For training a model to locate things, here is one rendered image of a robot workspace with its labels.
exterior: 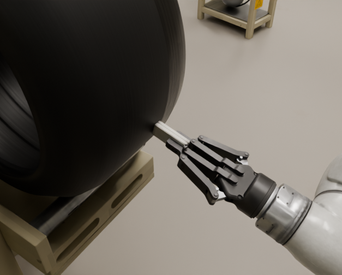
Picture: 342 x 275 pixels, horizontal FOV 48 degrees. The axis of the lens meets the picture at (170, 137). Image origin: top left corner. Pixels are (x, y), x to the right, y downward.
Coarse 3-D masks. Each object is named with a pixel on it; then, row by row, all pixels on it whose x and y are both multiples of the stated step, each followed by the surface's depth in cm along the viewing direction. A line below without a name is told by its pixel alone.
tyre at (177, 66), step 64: (0, 0) 45; (64, 0) 47; (128, 0) 53; (0, 64) 98; (64, 64) 49; (128, 64) 55; (0, 128) 93; (64, 128) 53; (128, 128) 60; (64, 192) 69
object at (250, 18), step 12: (204, 0) 345; (216, 0) 356; (228, 0) 334; (240, 0) 332; (252, 0) 306; (276, 0) 328; (204, 12) 348; (216, 12) 339; (228, 12) 336; (240, 12) 336; (252, 12) 311; (264, 12) 336; (240, 24) 326; (252, 24) 318; (252, 36) 327
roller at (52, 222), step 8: (136, 152) 94; (128, 160) 92; (120, 168) 90; (88, 192) 82; (56, 200) 79; (64, 200) 79; (72, 200) 80; (80, 200) 81; (48, 208) 77; (56, 208) 77; (64, 208) 78; (72, 208) 79; (40, 216) 76; (48, 216) 76; (56, 216) 77; (64, 216) 78; (32, 224) 74; (40, 224) 75; (48, 224) 75; (56, 224) 77; (48, 232) 76
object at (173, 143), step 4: (168, 140) 69; (172, 140) 69; (168, 144) 68; (172, 144) 68; (176, 144) 68; (168, 148) 69; (172, 148) 69; (176, 148) 68; (180, 148) 68; (176, 152) 68; (180, 152) 68; (180, 164) 67
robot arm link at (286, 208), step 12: (276, 192) 63; (288, 192) 62; (276, 204) 61; (288, 204) 61; (300, 204) 61; (264, 216) 61; (276, 216) 60; (288, 216) 60; (300, 216) 60; (264, 228) 63; (276, 228) 61; (288, 228) 60; (276, 240) 63
